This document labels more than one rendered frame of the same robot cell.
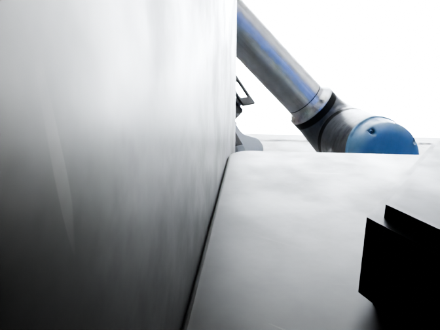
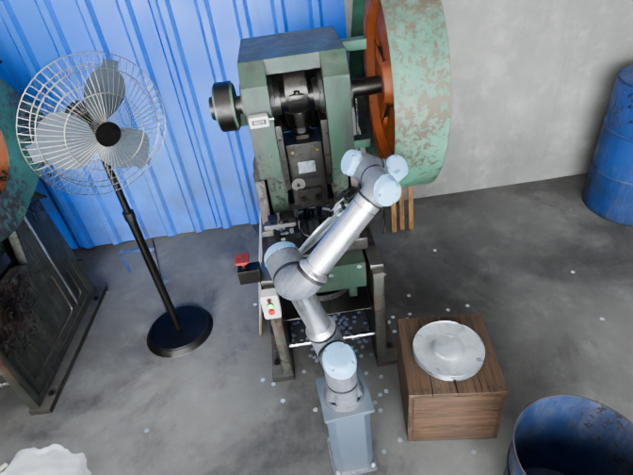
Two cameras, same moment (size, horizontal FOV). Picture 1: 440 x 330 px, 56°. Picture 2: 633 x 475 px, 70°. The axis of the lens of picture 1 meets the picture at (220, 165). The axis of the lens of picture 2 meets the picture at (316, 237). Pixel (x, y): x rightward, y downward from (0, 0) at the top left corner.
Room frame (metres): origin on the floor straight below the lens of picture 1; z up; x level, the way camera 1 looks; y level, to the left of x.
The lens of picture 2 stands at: (1.77, -0.26, 1.94)
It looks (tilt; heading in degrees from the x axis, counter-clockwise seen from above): 37 degrees down; 174
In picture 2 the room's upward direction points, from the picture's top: 8 degrees counter-clockwise
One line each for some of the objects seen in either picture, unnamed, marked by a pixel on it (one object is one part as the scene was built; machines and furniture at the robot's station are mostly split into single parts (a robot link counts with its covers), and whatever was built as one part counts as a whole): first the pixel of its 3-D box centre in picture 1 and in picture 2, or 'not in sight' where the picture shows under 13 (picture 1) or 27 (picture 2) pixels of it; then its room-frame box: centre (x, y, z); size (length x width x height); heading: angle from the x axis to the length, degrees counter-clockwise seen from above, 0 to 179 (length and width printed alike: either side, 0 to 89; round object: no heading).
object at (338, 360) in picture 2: not in sight; (339, 365); (0.78, -0.13, 0.62); 0.13 x 0.12 x 0.14; 9
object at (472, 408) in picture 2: not in sight; (445, 376); (0.64, 0.35, 0.18); 0.40 x 0.38 x 0.35; 167
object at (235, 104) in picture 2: not in sight; (296, 96); (0.05, -0.07, 1.33); 0.66 x 0.18 x 0.18; 85
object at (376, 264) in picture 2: not in sight; (367, 241); (-0.07, 0.21, 0.45); 0.92 x 0.12 x 0.90; 175
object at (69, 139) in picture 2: not in sight; (141, 186); (-0.52, -0.92, 0.80); 1.24 x 0.65 x 1.59; 175
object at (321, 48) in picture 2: not in sight; (309, 188); (-0.10, -0.06, 0.83); 0.79 x 0.43 x 1.34; 175
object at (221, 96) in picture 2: not in sight; (235, 108); (0.01, -0.31, 1.31); 0.22 x 0.12 x 0.22; 175
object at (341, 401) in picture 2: not in sight; (343, 385); (0.79, -0.13, 0.50); 0.15 x 0.15 x 0.10
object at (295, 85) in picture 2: not in sight; (299, 110); (0.05, -0.07, 1.27); 0.21 x 0.12 x 0.34; 175
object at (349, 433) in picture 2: not in sight; (348, 426); (0.79, -0.13, 0.23); 0.19 x 0.19 x 0.45; 0
